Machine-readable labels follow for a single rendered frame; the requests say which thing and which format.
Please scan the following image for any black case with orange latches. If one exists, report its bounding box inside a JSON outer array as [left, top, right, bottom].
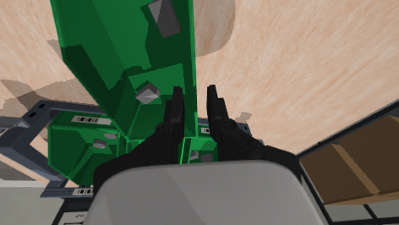
[[52, 197, 93, 225]]

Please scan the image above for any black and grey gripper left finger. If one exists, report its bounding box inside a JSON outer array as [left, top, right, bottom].
[[93, 86, 185, 200]]

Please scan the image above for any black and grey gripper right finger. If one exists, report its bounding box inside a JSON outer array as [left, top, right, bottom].
[[206, 85, 302, 184]]

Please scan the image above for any dark grey metal shelf rack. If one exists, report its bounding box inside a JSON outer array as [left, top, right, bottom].
[[0, 100, 106, 200]]

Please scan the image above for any green bin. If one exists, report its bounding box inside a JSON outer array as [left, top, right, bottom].
[[182, 125, 219, 164], [47, 111, 127, 185], [125, 139, 185, 164], [50, 0, 199, 142]]

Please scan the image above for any grey metal disc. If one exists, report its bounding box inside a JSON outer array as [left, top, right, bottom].
[[104, 133, 118, 139], [93, 140, 107, 149]]

